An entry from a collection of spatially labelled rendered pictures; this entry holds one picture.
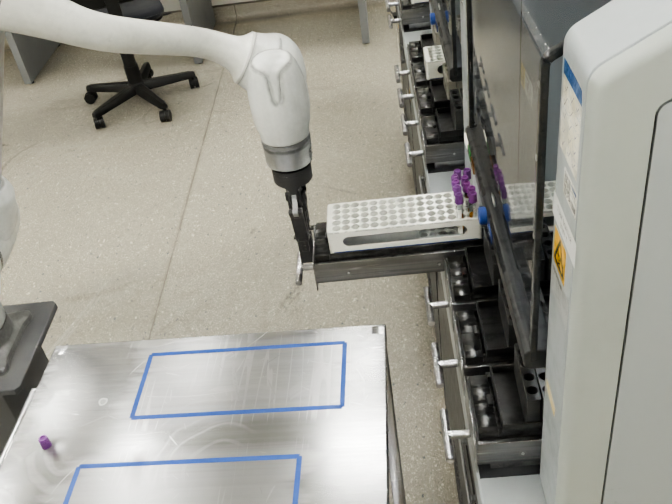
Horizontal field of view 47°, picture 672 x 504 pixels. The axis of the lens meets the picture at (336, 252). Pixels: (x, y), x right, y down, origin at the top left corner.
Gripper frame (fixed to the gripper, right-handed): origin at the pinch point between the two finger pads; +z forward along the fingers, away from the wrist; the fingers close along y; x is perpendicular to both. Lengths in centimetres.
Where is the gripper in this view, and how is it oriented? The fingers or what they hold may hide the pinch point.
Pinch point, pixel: (306, 247)
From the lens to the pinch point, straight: 157.0
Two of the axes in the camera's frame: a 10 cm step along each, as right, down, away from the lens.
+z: 1.2, 7.8, 6.1
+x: -9.9, 1.0, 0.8
